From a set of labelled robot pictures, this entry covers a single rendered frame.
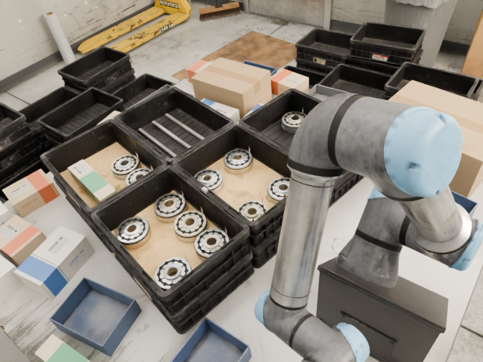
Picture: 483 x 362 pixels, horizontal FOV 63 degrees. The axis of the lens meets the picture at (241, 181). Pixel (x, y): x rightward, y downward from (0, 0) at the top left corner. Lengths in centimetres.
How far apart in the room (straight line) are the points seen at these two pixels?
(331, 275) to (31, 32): 393
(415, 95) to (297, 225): 107
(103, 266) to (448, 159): 113
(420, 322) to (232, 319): 53
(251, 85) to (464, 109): 84
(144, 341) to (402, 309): 71
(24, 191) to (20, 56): 282
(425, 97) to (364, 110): 109
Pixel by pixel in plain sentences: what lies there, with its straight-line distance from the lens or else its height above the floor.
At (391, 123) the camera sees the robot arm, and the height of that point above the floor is 145.
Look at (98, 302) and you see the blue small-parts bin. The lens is 135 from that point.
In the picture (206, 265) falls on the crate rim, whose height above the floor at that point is 93.
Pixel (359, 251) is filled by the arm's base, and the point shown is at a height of 98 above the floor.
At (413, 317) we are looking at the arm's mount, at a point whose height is 98.
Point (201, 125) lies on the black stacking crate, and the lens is 163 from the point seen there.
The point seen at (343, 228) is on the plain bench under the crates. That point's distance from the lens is 138.
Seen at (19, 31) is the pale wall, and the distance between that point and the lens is 439.
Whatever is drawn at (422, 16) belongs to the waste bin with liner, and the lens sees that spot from 334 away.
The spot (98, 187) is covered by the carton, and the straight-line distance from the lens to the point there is 139.
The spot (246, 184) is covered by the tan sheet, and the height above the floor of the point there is 83.
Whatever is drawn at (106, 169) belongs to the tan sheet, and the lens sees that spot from 155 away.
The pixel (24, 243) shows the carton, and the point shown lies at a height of 78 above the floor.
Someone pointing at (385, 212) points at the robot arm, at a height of 105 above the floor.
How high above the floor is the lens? 178
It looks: 45 degrees down
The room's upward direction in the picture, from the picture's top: 8 degrees counter-clockwise
